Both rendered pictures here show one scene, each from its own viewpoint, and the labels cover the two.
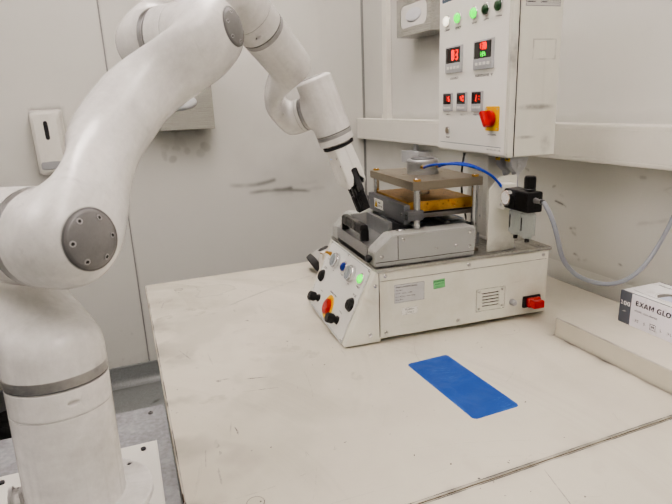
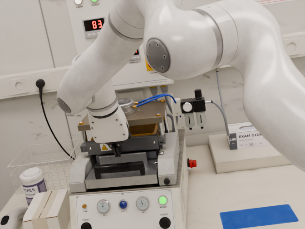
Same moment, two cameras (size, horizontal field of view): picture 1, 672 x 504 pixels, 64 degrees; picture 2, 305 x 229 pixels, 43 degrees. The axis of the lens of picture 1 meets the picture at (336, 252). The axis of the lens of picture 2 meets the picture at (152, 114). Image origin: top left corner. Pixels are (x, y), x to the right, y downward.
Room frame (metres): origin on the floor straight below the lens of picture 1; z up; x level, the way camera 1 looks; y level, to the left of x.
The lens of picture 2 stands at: (0.73, 0.84, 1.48)
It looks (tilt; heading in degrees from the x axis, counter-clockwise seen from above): 18 degrees down; 296
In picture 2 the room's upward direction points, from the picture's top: 9 degrees counter-clockwise
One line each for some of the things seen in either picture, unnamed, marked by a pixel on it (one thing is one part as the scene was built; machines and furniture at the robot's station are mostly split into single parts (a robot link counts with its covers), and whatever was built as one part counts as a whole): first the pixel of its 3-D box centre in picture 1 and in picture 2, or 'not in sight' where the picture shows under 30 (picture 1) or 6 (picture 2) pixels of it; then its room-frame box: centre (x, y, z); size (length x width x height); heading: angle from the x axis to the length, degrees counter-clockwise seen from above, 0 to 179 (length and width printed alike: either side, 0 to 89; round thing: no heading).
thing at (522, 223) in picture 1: (519, 207); (193, 110); (1.18, -0.41, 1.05); 0.15 x 0.05 x 0.15; 17
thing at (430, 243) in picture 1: (419, 244); (169, 157); (1.20, -0.19, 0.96); 0.26 x 0.05 x 0.07; 107
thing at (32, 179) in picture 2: not in sight; (35, 188); (1.77, -0.16, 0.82); 0.09 x 0.09 x 0.15
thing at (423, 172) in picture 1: (437, 183); (132, 115); (1.34, -0.26, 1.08); 0.31 x 0.24 x 0.13; 17
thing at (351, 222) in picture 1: (354, 227); (119, 170); (1.30, -0.05, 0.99); 0.15 x 0.02 x 0.04; 17
